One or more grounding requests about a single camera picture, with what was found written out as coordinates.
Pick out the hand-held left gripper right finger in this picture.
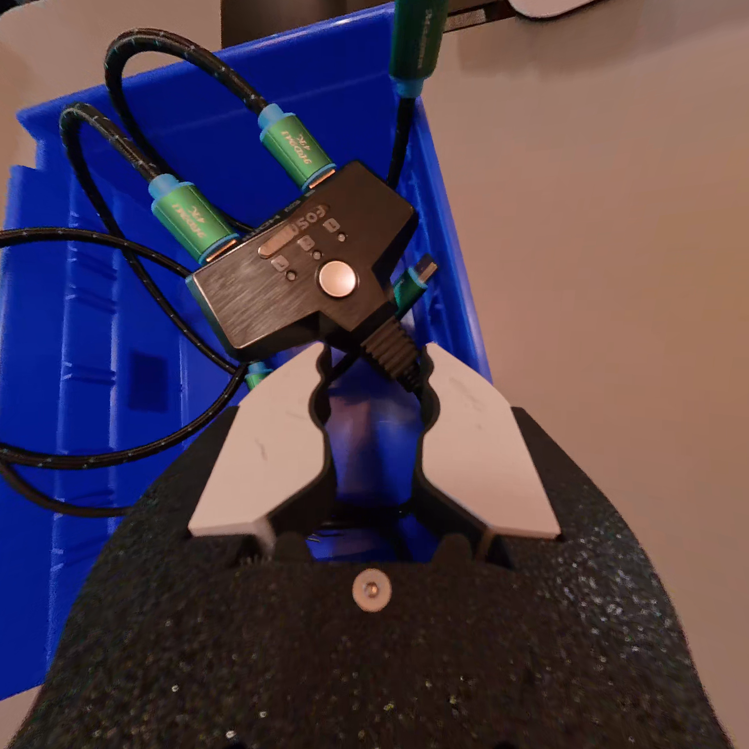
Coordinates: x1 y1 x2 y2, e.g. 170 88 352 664
411 342 563 557

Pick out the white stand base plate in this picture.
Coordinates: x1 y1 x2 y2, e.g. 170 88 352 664
506 0 593 20

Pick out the braided cable with green plugs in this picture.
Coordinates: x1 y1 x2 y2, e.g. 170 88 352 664
0 362 271 518
104 28 338 193
383 0 453 189
59 102 249 375

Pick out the blue plastic bin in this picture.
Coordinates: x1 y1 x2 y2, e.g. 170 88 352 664
0 3 492 700

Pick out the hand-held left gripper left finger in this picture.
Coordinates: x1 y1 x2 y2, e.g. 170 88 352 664
187 341 337 556

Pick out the black metal switch box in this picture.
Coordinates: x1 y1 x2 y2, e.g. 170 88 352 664
186 161 419 360

